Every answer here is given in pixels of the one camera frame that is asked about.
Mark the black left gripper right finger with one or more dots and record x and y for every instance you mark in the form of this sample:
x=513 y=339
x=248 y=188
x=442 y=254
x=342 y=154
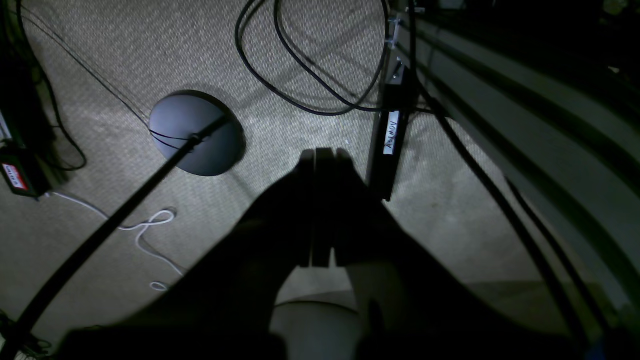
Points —
x=413 y=307

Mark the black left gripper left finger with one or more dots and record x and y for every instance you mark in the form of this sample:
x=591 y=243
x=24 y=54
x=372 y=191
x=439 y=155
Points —
x=222 y=308

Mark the black round stand base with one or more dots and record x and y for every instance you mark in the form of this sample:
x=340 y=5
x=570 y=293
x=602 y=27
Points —
x=191 y=115

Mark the black labelled bar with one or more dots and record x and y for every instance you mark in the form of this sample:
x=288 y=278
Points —
x=388 y=133

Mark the black stand pole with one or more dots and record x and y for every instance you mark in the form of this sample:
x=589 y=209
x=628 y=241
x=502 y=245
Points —
x=59 y=278

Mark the black box red label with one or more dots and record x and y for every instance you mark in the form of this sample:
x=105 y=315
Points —
x=22 y=172

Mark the aluminium table frame rail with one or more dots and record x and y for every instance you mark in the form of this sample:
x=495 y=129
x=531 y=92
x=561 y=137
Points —
x=533 y=82

